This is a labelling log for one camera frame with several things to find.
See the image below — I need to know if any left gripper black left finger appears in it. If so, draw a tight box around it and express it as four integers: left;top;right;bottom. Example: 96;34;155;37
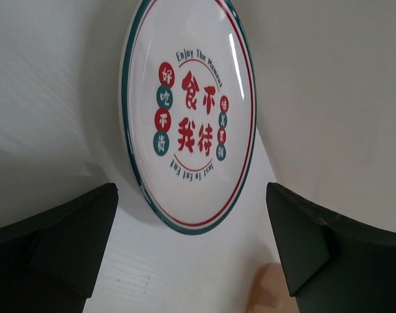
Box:
0;183;119;312

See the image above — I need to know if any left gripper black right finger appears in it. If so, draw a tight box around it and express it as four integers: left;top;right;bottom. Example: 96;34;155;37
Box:
266;183;396;312

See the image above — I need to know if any plate with red characters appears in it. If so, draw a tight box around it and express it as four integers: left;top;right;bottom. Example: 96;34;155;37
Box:
119;1;257;235

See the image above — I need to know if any pink drip tray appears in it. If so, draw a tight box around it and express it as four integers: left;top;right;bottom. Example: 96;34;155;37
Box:
246;263;299;313

